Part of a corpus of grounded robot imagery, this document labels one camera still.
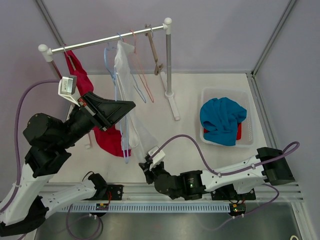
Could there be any aluminium mounting rail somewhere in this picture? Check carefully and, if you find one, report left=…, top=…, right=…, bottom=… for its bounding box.
left=39, top=181, right=305, bottom=203

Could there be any white t shirt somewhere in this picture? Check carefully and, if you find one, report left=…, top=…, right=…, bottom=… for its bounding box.
left=113, top=40, right=158, bottom=163

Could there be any clothes rack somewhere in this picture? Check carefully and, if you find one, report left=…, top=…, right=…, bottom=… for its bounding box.
left=38, top=17, right=181, bottom=150

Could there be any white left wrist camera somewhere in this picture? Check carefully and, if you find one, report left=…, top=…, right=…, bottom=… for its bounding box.
left=58, top=75, right=81, bottom=106

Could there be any red t shirt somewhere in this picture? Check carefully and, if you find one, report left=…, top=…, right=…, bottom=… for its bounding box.
left=203, top=122, right=243, bottom=141

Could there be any wooden clip hanger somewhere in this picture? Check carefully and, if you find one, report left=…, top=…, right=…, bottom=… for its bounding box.
left=145, top=30, right=164, bottom=76

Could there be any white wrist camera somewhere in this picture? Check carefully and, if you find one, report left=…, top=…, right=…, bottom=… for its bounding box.
left=146, top=146, right=166, bottom=171
left=58, top=75, right=81, bottom=106

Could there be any pink wire hanger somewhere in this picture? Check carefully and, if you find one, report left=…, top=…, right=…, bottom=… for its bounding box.
left=129, top=29, right=155, bottom=103

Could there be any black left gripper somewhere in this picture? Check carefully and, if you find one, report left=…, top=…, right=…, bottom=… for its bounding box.
left=56, top=90, right=136, bottom=149

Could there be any white plastic basket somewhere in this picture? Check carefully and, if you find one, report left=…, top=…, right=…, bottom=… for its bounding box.
left=200, top=86, right=257, bottom=148

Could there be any white slotted cable duct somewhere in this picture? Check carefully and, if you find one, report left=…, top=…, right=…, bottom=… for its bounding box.
left=60, top=202, right=231, bottom=213

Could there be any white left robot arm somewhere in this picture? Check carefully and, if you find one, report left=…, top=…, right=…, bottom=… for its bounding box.
left=0, top=92, right=136, bottom=237

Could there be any light blue hanger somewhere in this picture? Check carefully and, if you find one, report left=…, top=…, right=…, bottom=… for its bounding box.
left=114, top=33, right=147, bottom=104
left=103, top=43, right=130, bottom=164

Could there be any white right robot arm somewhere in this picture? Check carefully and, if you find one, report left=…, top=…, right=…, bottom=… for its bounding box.
left=139, top=147, right=295, bottom=201

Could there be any blue t shirt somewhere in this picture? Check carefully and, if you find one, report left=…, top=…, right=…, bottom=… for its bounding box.
left=199, top=97, right=247, bottom=147

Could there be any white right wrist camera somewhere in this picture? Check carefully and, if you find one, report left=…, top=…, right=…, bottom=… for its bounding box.
left=146, top=146, right=166, bottom=171

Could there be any magenta t shirt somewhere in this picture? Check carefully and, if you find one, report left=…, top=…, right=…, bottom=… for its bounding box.
left=64, top=50, right=131, bottom=157

